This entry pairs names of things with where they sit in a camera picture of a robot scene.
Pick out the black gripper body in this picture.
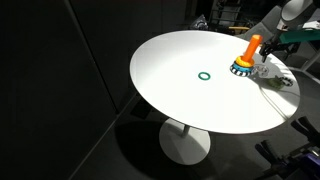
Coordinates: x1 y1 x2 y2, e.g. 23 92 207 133
272 37 300 55

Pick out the clear band with dots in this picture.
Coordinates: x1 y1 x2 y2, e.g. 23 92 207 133
255 65 269 77

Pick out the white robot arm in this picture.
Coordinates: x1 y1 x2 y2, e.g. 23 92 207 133
259 0 320 62

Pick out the orange pole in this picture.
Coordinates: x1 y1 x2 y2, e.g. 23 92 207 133
242 34 263 62

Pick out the white round table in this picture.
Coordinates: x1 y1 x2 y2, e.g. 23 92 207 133
130 30 300 165

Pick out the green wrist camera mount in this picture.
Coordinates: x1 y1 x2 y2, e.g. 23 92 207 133
280 30 320 43

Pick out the blue base ring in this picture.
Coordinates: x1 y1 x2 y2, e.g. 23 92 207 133
231 62 255 75

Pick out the yellow gear ring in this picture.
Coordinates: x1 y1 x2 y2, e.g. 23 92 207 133
235 55 256 68

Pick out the black white striped base ring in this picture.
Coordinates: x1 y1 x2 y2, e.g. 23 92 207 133
229 64 256 78

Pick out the lime green gear ring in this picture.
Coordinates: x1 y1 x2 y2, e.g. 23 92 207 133
268 76 285 90

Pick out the black white loose ring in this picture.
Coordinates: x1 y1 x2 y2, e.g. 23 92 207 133
279 76 294 88

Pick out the dark green ring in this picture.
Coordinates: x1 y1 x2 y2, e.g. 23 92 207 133
197 71 212 82

